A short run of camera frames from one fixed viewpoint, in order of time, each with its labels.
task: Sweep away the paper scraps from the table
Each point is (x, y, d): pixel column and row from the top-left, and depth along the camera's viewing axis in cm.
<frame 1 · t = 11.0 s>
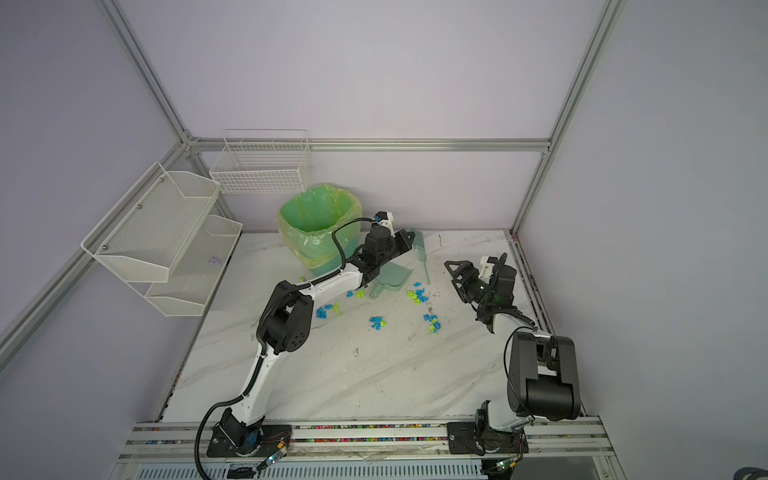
left hand: (415, 232, 94), fingers closed
right hand: (446, 270, 88), fingers open
green plastic trash bin: (307, 221, 106), point 15 cm above the table
yellow-green bin liner bag: (308, 219, 106), point 16 cm above the table
paper scrap cluster centre: (378, 322, 96), point 2 cm above the table
paper scrap cluster right: (435, 323, 95), point 2 cm above the table
paper scrap cluster upper: (418, 295, 103), on the table

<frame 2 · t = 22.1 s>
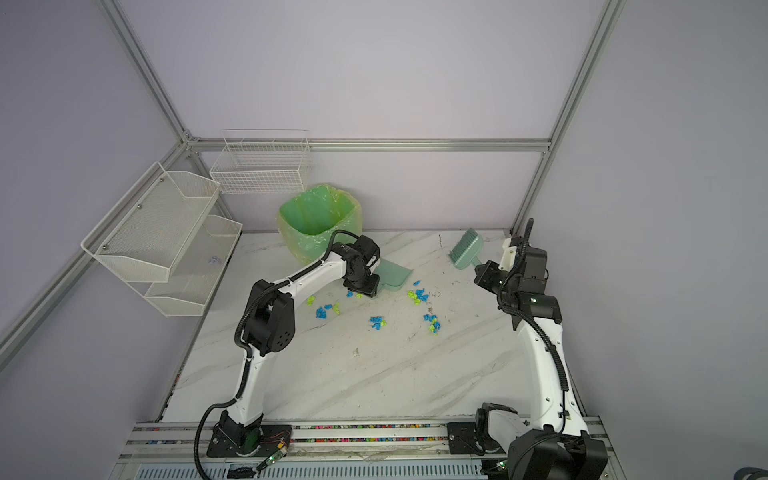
left hand: (368, 292, 96), fingers open
right hand: (475, 265, 76), fingers closed
the named things where they were.

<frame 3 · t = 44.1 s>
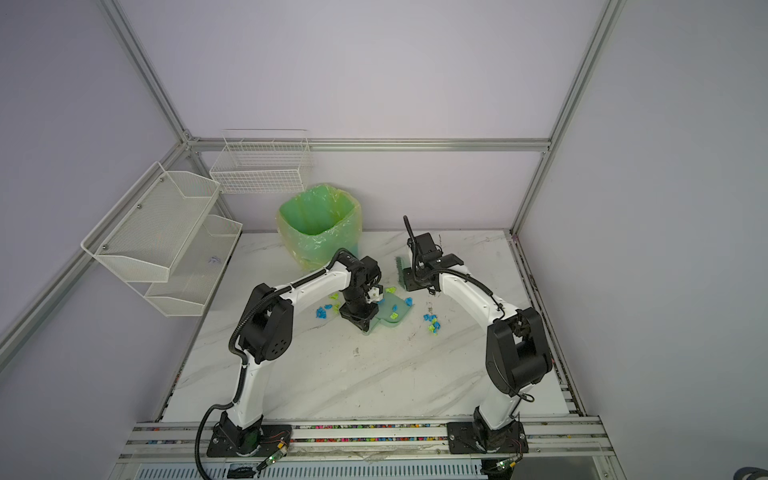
left hand: (363, 329, 87), fingers closed
right hand: (409, 276, 90), fingers closed
paper scrap cluster upper: (409, 301, 102), on the table
green plastic dustpan: (391, 309, 100), on the table
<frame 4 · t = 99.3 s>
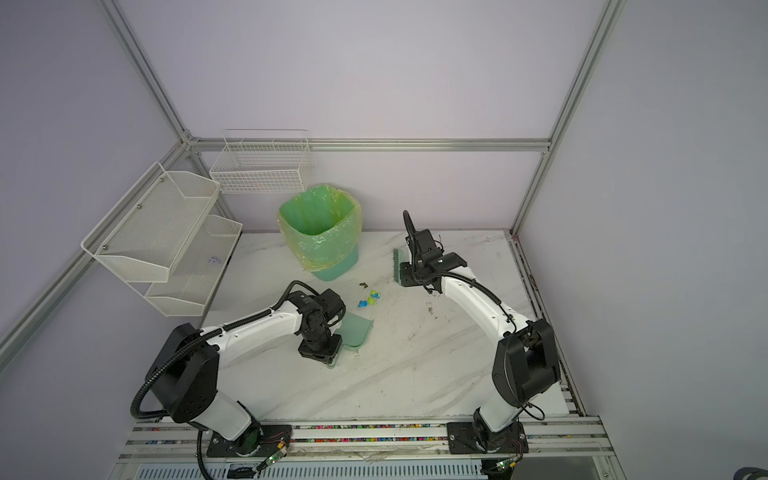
left hand: (327, 362, 81), fingers closed
right hand: (405, 271, 86), fingers closed
green plastic dustpan: (355, 331, 94), on the table
green and blue paper scrap: (370, 299, 103), on the table
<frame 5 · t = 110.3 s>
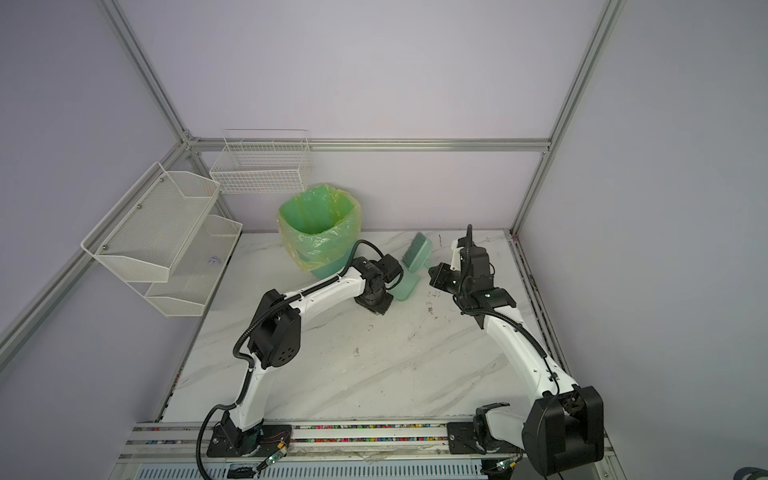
left hand: (374, 307, 91), fingers closed
right hand: (427, 268, 81), fingers closed
green plastic dustpan: (410, 288, 101), point 5 cm above the table
